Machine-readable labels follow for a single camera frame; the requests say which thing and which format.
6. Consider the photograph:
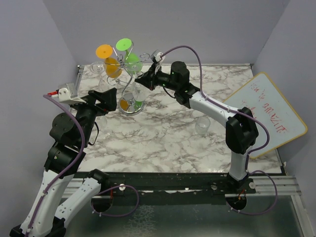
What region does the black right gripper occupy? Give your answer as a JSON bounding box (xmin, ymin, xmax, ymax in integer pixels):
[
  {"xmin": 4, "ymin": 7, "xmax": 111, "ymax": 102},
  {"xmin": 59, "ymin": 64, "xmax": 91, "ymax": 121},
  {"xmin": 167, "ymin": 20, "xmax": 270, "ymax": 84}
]
[{"xmin": 135, "ymin": 64, "xmax": 178, "ymax": 92}]

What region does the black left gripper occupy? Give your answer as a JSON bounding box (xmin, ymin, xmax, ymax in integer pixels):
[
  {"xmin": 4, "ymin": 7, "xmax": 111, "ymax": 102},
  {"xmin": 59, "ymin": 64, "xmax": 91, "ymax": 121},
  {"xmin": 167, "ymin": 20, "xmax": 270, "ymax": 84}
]
[{"xmin": 71, "ymin": 87, "xmax": 118, "ymax": 146}]

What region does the green plastic wine glass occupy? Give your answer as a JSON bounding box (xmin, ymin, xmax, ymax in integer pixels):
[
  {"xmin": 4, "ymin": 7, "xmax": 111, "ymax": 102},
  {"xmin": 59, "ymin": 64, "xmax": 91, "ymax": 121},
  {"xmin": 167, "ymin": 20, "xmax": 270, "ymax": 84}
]
[{"xmin": 116, "ymin": 38, "xmax": 143, "ymax": 74}]

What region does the orange plastic wine glass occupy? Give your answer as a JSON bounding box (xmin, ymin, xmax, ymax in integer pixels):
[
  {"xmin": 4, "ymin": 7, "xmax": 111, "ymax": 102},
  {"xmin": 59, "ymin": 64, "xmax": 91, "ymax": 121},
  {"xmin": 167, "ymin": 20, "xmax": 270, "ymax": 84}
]
[{"xmin": 95, "ymin": 44, "xmax": 122, "ymax": 79}]

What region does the clear wine glass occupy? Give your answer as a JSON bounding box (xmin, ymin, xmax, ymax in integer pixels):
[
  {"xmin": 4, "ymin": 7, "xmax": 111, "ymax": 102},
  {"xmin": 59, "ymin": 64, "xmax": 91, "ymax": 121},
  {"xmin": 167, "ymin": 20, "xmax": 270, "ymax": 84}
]
[
  {"xmin": 132, "ymin": 72, "xmax": 147, "ymax": 108},
  {"xmin": 89, "ymin": 61, "xmax": 110, "ymax": 92}
]

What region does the clear wine glass front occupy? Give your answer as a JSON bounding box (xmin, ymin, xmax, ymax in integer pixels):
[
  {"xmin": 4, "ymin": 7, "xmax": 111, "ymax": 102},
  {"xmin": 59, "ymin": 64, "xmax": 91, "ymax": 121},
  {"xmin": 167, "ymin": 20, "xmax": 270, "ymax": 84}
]
[{"xmin": 132, "ymin": 72, "xmax": 147, "ymax": 108}]

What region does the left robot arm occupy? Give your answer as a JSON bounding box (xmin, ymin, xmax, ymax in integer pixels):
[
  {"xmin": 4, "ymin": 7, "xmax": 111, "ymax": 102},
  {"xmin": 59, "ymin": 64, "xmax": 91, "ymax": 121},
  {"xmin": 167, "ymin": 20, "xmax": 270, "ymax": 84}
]
[{"xmin": 9, "ymin": 85, "xmax": 117, "ymax": 237}]

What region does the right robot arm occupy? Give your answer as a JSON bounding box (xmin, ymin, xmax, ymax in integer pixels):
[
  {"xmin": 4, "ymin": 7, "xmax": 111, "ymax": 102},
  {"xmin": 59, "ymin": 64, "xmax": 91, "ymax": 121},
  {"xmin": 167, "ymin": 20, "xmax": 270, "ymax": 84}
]
[{"xmin": 135, "ymin": 61, "xmax": 259, "ymax": 193}]

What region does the chrome wine glass rack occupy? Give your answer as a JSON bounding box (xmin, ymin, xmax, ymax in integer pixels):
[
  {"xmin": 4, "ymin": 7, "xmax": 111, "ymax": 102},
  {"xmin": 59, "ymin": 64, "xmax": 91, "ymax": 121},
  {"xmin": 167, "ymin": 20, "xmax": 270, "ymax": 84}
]
[{"xmin": 107, "ymin": 47, "xmax": 150, "ymax": 116}]

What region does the yellow framed whiteboard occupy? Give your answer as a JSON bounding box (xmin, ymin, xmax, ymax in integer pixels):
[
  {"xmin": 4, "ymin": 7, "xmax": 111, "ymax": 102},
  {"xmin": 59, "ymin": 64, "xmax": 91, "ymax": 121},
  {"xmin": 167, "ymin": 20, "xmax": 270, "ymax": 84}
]
[{"xmin": 224, "ymin": 72, "xmax": 308, "ymax": 158}]

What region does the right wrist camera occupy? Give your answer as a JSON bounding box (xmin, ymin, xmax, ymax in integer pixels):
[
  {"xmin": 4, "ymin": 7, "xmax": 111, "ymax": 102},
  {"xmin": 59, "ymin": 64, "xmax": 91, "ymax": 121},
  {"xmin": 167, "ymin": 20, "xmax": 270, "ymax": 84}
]
[{"xmin": 150, "ymin": 50, "xmax": 165, "ymax": 75}]

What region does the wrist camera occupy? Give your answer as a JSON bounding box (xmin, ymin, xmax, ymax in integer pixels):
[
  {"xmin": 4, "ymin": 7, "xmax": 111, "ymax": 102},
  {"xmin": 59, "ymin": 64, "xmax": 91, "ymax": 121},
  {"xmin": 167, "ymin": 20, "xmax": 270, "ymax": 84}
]
[
  {"xmin": 58, "ymin": 83, "xmax": 86, "ymax": 105},
  {"xmin": 150, "ymin": 50, "xmax": 165, "ymax": 75}
]

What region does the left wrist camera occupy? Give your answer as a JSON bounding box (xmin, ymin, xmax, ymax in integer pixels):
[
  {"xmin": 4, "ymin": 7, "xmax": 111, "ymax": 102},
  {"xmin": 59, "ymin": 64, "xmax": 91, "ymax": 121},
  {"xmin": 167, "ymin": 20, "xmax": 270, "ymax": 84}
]
[{"xmin": 58, "ymin": 83, "xmax": 86, "ymax": 105}]

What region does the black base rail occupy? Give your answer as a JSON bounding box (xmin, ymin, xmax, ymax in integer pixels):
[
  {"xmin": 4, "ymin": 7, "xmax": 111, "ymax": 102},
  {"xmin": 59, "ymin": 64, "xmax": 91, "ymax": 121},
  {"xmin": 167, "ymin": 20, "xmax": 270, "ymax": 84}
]
[{"xmin": 48, "ymin": 170, "xmax": 257, "ymax": 205}]

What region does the aluminium frame rail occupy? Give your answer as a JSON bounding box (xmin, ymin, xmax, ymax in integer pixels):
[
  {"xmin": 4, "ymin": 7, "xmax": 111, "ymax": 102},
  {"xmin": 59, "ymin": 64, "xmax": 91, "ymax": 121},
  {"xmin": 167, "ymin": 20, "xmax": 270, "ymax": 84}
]
[{"xmin": 61, "ymin": 176, "xmax": 301, "ymax": 199}]

